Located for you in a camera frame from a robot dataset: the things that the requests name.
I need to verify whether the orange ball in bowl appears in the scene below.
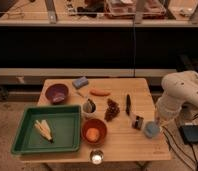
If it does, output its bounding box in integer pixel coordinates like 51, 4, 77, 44
86, 128, 100, 142

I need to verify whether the toy corn cob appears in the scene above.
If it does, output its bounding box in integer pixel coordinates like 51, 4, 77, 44
34, 120, 53, 143

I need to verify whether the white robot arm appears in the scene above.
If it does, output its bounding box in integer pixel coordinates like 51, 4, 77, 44
155, 70, 198, 126

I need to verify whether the toy carrot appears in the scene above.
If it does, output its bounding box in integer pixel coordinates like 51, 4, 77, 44
90, 89, 111, 96

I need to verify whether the wooden table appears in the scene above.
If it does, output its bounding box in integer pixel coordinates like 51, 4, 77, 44
20, 78, 171, 163

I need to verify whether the purple bowl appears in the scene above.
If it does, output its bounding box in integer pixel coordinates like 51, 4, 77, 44
45, 84, 69, 104

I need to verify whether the green plastic tray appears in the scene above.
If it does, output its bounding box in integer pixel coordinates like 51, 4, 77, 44
11, 105, 81, 154

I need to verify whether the toy grape bunch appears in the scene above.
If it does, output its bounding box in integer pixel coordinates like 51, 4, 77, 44
104, 99, 120, 122

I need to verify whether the black power box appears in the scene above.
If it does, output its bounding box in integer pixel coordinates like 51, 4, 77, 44
179, 125, 198, 144

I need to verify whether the orange bowl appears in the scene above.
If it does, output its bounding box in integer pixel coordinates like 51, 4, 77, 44
81, 119, 107, 146

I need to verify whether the blue sponge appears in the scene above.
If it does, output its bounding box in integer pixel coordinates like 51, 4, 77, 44
72, 77, 89, 89

